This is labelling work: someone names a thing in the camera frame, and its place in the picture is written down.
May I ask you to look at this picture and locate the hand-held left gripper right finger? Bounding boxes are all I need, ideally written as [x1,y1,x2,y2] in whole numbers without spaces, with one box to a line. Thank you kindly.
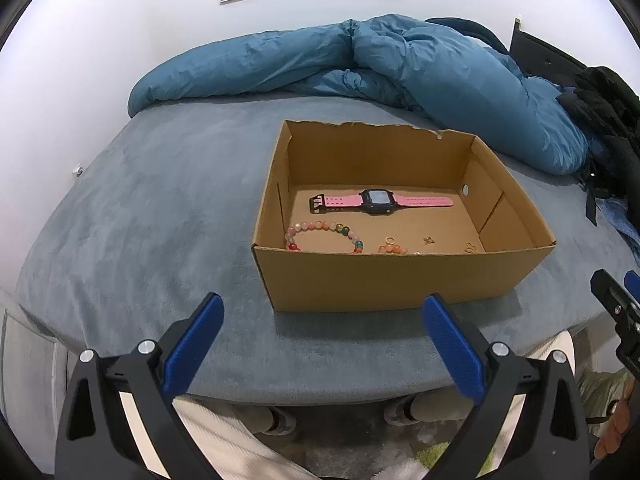
[422,294,593,480]

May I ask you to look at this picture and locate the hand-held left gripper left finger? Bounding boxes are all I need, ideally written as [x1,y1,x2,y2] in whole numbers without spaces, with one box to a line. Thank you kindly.
[55,292,224,480]

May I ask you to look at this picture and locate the brown cardboard box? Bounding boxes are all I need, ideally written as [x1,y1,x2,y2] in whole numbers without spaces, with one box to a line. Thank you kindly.
[251,120,557,313]

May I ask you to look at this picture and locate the small orange bead bracelet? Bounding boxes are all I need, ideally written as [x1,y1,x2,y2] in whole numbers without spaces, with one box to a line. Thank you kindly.
[376,242,421,256]

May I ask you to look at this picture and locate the long multicolour bead string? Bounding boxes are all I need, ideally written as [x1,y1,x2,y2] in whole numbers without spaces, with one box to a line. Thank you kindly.
[285,221,365,255]

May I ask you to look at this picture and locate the pink strap digital watch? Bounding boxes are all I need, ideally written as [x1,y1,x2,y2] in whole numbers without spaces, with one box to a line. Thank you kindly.
[308,189,455,217]

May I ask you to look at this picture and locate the person's right hand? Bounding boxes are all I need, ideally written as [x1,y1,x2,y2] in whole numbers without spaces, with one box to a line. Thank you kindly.
[597,395,638,458]

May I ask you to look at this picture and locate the grey slipper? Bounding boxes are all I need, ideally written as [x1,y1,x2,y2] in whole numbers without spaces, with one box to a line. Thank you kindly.
[384,394,426,427]
[252,404,297,436]

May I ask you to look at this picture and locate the person's beige trousers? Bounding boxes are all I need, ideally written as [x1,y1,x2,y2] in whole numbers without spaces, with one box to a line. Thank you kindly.
[172,330,576,480]

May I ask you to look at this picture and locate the grey bed cover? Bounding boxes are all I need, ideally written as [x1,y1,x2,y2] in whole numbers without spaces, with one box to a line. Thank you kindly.
[15,91,640,406]

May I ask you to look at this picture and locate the white panelled door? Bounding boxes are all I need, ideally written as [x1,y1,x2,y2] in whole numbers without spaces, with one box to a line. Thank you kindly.
[0,290,68,476]

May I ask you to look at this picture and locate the black clothing pile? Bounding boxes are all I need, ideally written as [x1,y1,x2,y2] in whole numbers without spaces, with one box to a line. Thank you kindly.
[557,66,640,226]

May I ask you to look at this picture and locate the black headboard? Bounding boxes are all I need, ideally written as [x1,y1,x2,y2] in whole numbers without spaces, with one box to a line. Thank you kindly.
[510,17,588,83]

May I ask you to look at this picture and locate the blue duvet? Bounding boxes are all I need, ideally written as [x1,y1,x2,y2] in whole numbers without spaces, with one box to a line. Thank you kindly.
[127,16,640,251]

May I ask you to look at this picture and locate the dark cloth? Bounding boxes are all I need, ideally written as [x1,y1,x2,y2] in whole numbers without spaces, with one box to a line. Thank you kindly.
[425,16,523,78]

